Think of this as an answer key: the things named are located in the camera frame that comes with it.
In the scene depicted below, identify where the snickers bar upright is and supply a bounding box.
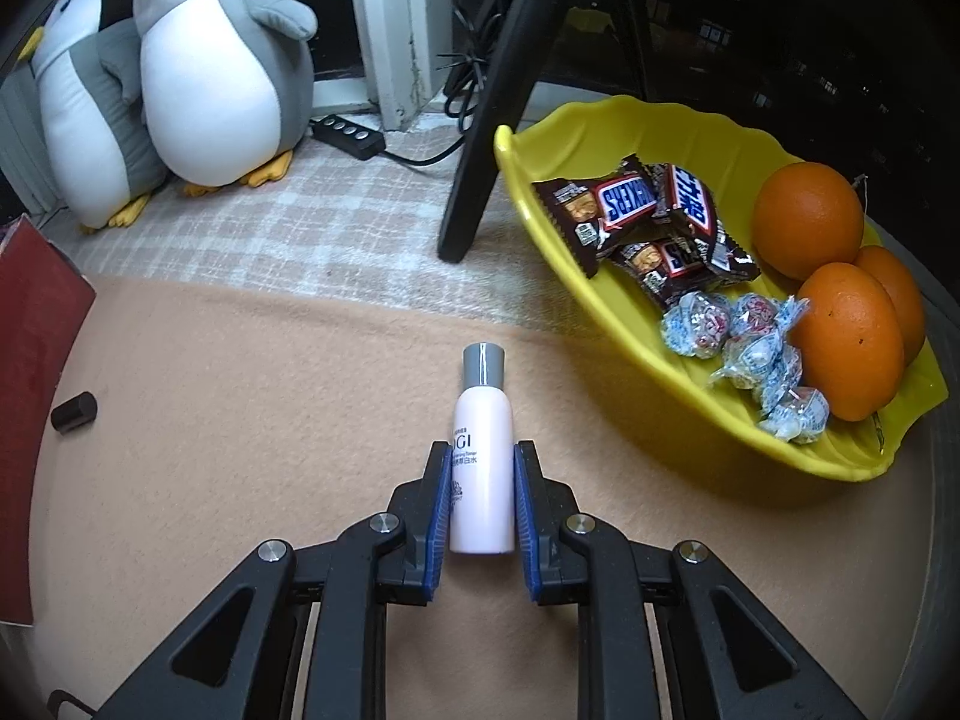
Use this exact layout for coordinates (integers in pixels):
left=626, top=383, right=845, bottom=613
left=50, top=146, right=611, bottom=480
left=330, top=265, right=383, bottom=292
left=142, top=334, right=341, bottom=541
left=649, top=163, right=760, bottom=283

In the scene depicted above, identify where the orange fruit rear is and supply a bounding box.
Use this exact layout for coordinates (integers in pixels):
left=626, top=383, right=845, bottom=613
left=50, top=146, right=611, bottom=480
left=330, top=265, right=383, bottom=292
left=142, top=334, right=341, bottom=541
left=752, top=161, right=864, bottom=281

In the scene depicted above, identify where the black cylinder tube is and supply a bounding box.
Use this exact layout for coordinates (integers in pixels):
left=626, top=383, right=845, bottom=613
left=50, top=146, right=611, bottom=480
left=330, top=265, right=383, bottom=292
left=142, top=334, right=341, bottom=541
left=50, top=392, right=99, bottom=434

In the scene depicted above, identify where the wrapped candies pile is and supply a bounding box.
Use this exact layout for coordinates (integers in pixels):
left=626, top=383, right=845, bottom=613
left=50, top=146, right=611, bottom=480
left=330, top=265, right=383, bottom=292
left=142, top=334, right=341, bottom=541
left=661, top=291, right=830, bottom=444

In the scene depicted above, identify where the snickers bar lower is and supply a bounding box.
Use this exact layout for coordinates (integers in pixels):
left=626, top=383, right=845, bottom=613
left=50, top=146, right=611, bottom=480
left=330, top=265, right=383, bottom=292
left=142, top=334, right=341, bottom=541
left=610, top=236, right=716, bottom=310

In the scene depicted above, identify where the orange fruit front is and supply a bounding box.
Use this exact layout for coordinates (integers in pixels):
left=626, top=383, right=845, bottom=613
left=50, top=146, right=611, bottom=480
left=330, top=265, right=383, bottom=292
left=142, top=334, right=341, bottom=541
left=789, top=262, right=905, bottom=422

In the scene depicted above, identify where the orange fruit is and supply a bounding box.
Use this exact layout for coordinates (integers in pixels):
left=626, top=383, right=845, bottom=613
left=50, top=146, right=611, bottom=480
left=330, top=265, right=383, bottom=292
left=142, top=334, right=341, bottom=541
left=752, top=161, right=864, bottom=281
left=854, top=245, right=926, bottom=366
left=789, top=262, right=905, bottom=422

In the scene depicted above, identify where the orange fruit right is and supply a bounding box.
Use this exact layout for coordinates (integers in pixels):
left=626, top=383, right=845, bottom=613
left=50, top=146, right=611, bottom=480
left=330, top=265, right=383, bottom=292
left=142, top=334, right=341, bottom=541
left=854, top=245, right=926, bottom=366

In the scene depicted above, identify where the red cardboard box white inside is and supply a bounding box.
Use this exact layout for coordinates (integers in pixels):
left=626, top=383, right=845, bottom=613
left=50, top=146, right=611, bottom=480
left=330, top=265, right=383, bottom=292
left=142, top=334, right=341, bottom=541
left=0, top=216, right=96, bottom=626

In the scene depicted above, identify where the black ring light stand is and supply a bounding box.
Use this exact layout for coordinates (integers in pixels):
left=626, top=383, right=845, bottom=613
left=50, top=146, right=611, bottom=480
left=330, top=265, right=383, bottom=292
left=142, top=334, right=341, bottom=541
left=438, top=0, right=568, bottom=263

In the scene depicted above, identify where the snickers bar blue label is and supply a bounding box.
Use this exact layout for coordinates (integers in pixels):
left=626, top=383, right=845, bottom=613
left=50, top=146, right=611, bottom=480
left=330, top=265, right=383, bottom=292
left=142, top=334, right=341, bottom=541
left=532, top=154, right=659, bottom=278

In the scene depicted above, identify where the large plush penguin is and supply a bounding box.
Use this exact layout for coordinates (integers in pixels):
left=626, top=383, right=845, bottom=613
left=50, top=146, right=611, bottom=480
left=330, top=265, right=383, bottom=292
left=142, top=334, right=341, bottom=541
left=18, top=0, right=167, bottom=232

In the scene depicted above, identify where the white lotion bottle grey cap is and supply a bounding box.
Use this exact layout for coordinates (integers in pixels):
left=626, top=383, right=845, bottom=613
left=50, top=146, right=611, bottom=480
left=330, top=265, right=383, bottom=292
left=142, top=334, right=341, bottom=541
left=449, top=341, right=514, bottom=556

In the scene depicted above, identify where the small plush penguin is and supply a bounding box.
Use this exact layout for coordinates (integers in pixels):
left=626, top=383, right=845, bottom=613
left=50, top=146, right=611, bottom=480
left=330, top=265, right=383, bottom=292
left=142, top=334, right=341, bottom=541
left=132, top=0, right=317, bottom=197

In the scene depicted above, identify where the black inline switch box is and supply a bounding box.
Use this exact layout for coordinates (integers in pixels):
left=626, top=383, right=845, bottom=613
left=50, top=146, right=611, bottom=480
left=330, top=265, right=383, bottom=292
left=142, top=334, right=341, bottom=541
left=311, top=114, right=386, bottom=161

